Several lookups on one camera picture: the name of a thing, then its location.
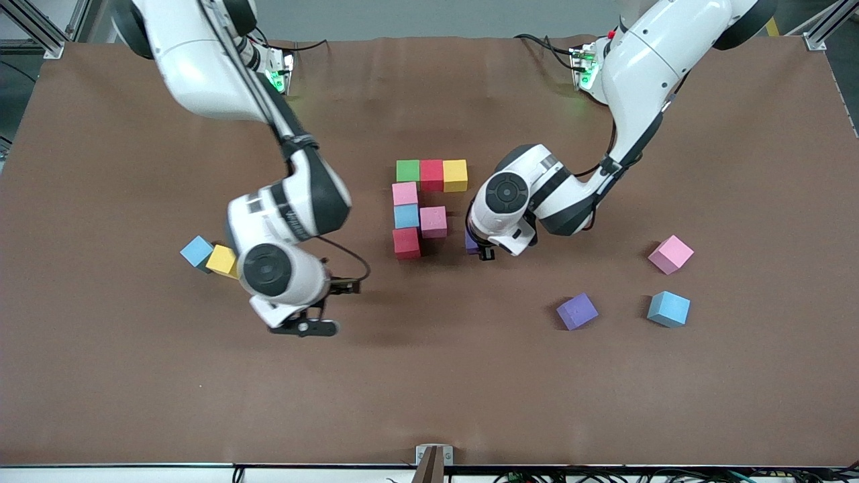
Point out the metal table edge bracket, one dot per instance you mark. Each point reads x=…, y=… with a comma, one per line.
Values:
x=434, y=456

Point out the green foam block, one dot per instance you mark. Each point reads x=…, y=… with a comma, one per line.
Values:
x=408, y=170

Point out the red foam block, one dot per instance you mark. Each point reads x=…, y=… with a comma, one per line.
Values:
x=431, y=176
x=407, y=243

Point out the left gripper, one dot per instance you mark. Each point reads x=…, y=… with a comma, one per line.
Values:
x=484, y=253

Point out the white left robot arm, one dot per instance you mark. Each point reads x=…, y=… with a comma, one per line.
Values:
x=507, y=192

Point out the brown table mat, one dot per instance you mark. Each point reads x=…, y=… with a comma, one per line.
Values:
x=429, y=376

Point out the blue foam block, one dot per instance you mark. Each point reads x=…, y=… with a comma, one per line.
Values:
x=668, y=308
x=196, y=251
x=406, y=216

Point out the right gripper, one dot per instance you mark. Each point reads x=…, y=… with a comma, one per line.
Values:
x=341, y=287

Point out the yellow foam block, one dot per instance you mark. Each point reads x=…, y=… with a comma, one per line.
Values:
x=455, y=176
x=220, y=260

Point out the green lit base connector box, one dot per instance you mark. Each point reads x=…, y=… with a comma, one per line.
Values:
x=280, y=74
x=582, y=67

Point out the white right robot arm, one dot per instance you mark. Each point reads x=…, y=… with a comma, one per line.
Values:
x=268, y=268

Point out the purple foam block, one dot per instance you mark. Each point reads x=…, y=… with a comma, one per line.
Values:
x=471, y=243
x=577, y=311

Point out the pink foam block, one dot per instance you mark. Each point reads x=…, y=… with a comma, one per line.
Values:
x=670, y=254
x=405, y=194
x=433, y=222

